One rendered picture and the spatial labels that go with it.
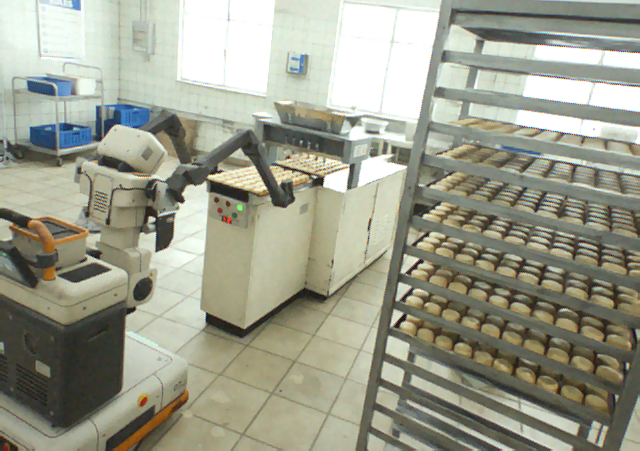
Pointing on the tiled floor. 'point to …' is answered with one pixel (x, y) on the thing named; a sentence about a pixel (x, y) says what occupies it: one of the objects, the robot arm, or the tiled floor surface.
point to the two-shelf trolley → (56, 117)
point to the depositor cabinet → (352, 229)
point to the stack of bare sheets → (88, 223)
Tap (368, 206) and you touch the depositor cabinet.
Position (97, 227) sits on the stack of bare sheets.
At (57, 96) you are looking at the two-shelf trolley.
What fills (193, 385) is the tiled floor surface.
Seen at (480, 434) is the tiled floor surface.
